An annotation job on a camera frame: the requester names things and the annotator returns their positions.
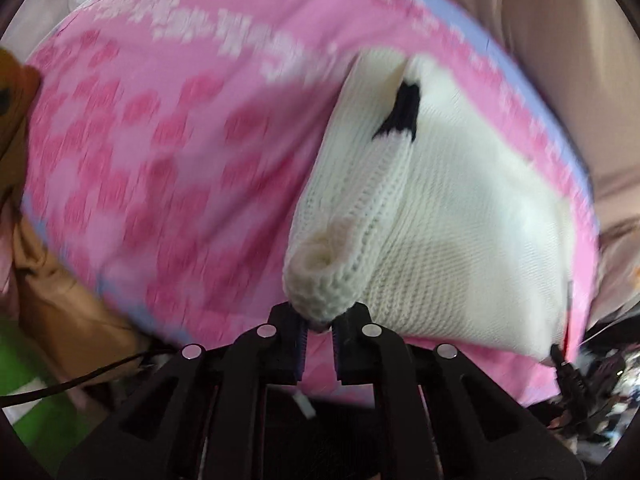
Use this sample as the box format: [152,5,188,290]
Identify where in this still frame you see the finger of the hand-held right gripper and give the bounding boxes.
[550,344,593,411]

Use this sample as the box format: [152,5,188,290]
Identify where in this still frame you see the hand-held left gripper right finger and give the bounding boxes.
[332,302,586,480]

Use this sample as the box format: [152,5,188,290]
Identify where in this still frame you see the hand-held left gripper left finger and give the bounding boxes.
[57,303,309,480]

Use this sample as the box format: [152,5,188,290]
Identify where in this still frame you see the white knitted sweater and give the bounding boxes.
[283,48,576,361]

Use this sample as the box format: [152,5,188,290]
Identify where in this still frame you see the pink checkered blanket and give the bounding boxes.
[20,0,601,408]

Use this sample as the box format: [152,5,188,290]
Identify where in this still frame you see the tan cloth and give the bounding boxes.
[0,47,151,386]

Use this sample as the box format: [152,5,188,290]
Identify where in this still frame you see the green cloth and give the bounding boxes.
[0,322,111,466]

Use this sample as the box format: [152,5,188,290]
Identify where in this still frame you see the beige curtain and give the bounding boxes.
[407,0,640,311]

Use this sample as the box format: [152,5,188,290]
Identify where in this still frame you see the black cable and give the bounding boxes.
[0,350,156,408]

